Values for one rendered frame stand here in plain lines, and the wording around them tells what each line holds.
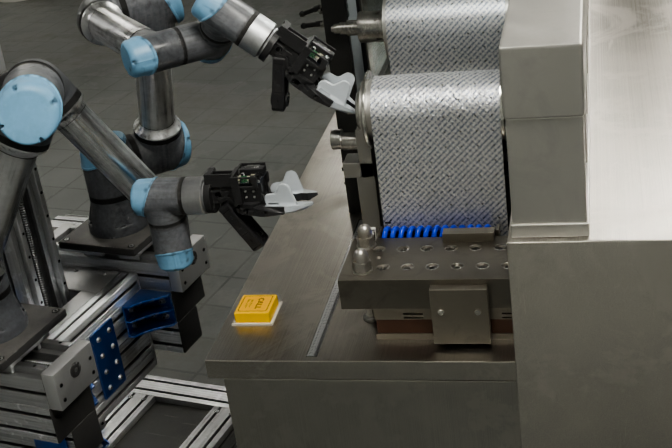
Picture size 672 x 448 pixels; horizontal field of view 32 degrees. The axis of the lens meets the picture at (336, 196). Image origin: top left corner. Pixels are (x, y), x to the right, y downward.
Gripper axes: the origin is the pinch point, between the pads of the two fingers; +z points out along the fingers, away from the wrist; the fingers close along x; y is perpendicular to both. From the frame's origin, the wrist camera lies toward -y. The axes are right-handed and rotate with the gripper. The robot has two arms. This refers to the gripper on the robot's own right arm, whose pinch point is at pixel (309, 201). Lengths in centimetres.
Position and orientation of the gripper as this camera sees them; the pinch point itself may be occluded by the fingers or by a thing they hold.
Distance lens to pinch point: 221.8
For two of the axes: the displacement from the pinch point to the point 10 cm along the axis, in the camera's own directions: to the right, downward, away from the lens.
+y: -1.3, -9.0, -4.2
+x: 2.0, -4.4, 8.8
